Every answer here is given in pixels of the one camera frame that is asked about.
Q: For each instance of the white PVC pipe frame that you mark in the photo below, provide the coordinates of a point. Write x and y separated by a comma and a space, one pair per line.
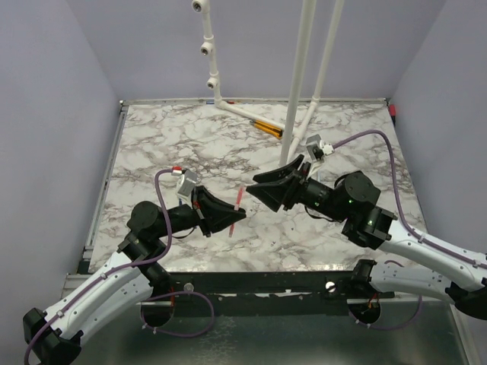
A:
291, 65

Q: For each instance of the red black clamp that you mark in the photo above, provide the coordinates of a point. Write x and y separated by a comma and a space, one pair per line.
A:
392, 111

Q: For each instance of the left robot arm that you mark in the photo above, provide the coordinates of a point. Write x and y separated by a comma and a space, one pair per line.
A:
131, 274

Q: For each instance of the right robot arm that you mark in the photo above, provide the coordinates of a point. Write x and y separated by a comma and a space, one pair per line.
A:
442, 270

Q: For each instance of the yellow utility knife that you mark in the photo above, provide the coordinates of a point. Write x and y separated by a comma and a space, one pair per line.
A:
267, 128

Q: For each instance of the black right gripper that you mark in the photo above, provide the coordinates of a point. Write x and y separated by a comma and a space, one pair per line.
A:
285, 190

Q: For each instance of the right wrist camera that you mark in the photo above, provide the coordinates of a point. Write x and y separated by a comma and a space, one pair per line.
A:
318, 150

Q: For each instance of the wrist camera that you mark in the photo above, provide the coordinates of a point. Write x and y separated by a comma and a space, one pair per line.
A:
186, 184
318, 150

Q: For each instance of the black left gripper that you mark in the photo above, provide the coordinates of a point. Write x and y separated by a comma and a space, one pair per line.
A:
212, 213

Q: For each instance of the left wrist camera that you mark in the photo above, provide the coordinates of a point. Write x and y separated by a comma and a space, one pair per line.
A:
186, 184

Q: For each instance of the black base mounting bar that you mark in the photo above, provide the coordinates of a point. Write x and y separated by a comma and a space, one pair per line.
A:
282, 293

